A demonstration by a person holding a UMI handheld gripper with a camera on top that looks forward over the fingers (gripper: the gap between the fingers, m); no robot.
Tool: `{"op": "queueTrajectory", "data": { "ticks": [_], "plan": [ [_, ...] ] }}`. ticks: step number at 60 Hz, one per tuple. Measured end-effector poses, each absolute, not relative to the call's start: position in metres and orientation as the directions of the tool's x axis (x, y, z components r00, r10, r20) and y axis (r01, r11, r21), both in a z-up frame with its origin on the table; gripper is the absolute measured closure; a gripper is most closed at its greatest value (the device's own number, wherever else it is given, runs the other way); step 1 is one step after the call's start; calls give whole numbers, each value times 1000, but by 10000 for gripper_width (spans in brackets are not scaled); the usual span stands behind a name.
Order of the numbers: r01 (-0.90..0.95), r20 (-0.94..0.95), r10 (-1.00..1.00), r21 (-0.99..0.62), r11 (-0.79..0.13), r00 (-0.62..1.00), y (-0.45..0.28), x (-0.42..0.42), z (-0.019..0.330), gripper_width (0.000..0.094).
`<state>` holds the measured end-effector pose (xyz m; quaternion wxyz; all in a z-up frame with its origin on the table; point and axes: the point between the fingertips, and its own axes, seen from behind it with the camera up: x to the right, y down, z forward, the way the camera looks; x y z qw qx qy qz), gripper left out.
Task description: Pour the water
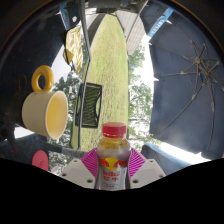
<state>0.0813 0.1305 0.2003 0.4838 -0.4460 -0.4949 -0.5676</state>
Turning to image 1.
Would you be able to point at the red-capped drink bottle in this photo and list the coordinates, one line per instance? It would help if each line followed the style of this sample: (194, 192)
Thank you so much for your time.
(113, 156)

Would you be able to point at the blue-banded patio umbrella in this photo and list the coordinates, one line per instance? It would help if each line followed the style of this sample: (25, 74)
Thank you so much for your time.
(160, 21)

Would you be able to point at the dark mesh chair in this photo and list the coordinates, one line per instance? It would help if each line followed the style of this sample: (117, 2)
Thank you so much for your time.
(89, 106)

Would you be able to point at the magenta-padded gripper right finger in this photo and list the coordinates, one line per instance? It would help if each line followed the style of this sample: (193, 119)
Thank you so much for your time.
(148, 171)

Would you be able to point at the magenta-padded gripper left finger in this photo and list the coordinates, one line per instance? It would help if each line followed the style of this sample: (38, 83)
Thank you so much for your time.
(77, 172)

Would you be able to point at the yellow packet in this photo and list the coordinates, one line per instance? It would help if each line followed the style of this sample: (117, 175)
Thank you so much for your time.
(74, 46)

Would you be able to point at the flat round red coaster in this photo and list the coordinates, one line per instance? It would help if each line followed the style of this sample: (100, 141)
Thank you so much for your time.
(40, 160)

